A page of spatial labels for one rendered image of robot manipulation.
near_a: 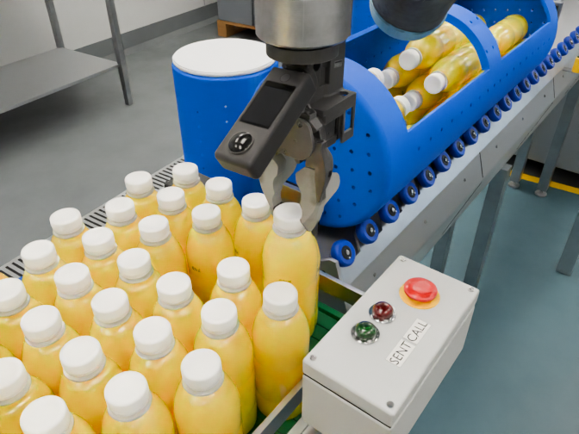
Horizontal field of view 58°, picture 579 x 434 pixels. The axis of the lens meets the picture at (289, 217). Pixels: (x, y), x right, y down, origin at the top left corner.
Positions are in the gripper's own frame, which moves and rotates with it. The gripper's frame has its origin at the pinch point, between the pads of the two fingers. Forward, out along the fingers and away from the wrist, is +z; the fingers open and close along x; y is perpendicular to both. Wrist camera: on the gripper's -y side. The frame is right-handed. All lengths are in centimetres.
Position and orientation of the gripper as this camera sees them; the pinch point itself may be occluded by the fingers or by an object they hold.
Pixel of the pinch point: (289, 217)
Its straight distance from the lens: 61.0
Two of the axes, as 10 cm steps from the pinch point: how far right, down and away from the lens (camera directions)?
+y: 6.1, -4.7, 6.4
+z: 0.0, 8.1, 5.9
